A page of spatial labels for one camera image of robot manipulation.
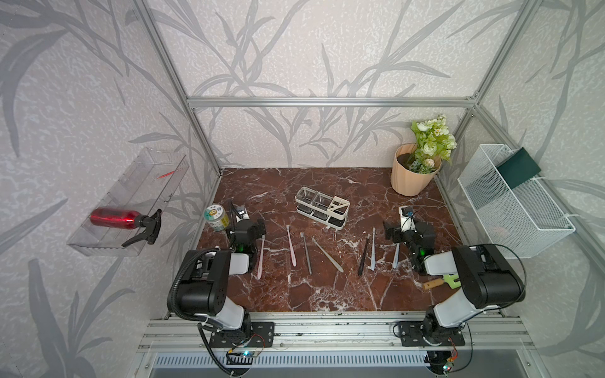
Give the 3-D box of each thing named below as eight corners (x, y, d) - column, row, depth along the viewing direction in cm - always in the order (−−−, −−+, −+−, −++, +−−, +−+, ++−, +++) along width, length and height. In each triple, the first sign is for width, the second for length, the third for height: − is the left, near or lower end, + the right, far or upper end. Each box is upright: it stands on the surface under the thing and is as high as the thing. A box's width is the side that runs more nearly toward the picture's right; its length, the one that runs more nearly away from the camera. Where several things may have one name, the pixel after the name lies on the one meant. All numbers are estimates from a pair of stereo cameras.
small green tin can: (208, 232, 100) (200, 221, 93) (214, 215, 106) (207, 204, 99) (227, 232, 100) (220, 221, 93) (232, 215, 106) (226, 204, 99)
